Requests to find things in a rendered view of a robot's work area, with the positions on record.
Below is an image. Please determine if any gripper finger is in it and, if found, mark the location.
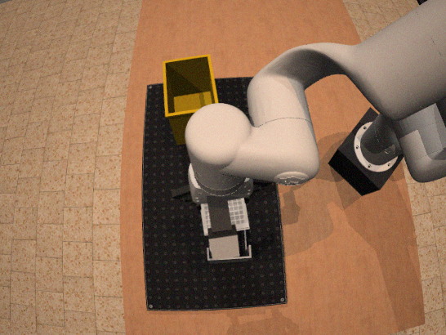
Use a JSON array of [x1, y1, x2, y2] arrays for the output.
[[244, 179, 271, 203], [172, 185, 202, 211]]

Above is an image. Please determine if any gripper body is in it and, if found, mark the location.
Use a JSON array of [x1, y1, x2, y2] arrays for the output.
[[188, 164, 253, 204]]

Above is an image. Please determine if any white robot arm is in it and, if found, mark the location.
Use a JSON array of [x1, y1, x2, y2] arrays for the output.
[[185, 0, 446, 260]]

